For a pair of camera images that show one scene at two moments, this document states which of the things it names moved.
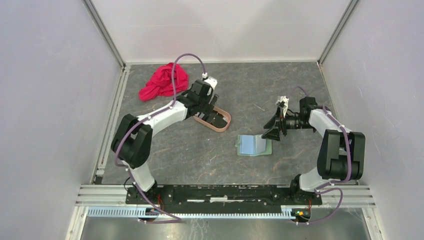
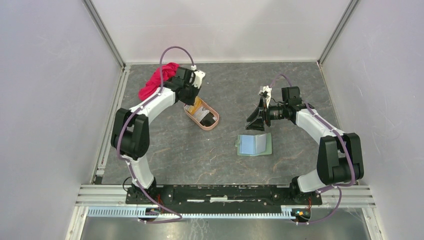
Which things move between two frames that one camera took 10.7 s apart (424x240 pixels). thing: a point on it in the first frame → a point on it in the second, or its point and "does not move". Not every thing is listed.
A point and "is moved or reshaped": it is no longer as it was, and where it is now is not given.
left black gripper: [207, 109] → [191, 101]
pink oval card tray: [220, 130] is moved or reshaped
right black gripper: [282, 123] → [258, 114]
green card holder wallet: [253, 145] does not move
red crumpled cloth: [160, 83] does not move
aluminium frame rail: [110, 201] does not move
